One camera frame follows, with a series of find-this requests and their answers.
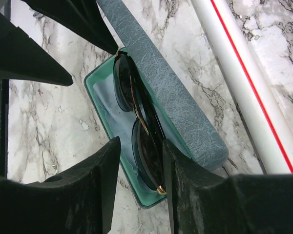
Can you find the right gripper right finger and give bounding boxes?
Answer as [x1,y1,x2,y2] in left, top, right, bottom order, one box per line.
[163,139,293,234]

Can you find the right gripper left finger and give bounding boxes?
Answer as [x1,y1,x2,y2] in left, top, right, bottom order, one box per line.
[0,137,121,234]

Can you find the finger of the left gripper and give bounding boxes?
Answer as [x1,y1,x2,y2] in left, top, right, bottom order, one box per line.
[0,4,73,86]
[25,0,118,55]

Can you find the black wire-frame sunglasses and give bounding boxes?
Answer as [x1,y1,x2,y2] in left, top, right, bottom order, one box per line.
[113,50,167,195]

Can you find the blue-grey glasses case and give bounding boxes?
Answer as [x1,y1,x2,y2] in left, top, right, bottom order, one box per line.
[84,0,229,209]

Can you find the light blue cleaning cloth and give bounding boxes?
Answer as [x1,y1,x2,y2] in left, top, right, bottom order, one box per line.
[93,76,138,175]

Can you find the white PVC pipe rack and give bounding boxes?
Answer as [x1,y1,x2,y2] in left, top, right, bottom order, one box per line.
[192,0,293,174]

